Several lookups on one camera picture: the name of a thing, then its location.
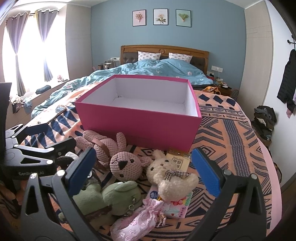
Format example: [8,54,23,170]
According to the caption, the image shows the beige tissue packet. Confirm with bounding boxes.
[165,148,192,173]

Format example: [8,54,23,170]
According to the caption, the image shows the pink drawstring pouch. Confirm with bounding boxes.
[110,198,167,241]

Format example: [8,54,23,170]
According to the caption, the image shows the dark folded cloth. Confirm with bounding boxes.
[35,85,51,95]

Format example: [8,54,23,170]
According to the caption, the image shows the floral tissue packet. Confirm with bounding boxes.
[148,185,193,218]

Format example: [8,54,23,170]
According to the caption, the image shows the black hanging jacket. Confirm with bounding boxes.
[277,49,296,106]

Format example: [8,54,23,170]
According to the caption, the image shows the pink bed sheet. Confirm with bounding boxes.
[259,139,282,241]

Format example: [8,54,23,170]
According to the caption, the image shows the green leaf wall picture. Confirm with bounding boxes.
[175,9,192,26]

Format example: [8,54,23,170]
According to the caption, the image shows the wooden nightstand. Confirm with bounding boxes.
[216,85,233,98]

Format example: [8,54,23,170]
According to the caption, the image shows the pile of dark clothes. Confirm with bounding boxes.
[251,105,277,142]

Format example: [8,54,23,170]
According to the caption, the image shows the white printed pillow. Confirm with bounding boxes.
[138,51,162,61]
[168,52,193,63]

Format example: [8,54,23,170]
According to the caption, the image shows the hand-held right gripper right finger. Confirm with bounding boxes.
[187,148,266,241]

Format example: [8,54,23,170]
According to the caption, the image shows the orange patterned blanket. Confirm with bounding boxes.
[0,80,278,241]

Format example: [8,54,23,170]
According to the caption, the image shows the green frog plush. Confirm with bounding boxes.
[58,180,140,223]

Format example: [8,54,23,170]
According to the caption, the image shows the cream teddy bear plush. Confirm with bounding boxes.
[146,149,199,201]

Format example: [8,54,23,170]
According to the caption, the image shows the heap of mixed clothes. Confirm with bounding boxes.
[9,95,34,114]

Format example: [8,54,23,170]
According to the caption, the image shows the wooden headboard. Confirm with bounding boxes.
[120,45,210,71]

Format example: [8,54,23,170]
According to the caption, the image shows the pink cardboard box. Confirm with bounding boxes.
[74,75,203,152]

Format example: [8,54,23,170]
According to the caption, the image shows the blue floral duvet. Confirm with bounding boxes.
[31,58,214,118]

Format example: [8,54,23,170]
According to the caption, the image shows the lilac hanging jacket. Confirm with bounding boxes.
[285,91,296,119]

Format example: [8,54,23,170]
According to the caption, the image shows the pink knitted bunny plush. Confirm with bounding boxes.
[74,130,153,181]

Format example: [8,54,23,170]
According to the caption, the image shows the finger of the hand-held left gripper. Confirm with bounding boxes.
[14,137,77,163]
[6,107,68,140]

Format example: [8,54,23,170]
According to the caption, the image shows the purple curtain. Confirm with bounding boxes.
[6,17,27,96]
[36,9,60,82]

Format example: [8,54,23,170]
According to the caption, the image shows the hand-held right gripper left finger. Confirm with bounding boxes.
[20,147,97,241]

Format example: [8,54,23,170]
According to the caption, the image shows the white flower wall picture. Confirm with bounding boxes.
[153,9,168,25]

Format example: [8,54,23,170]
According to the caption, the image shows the pink flower wall picture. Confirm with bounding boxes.
[132,9,147,26]

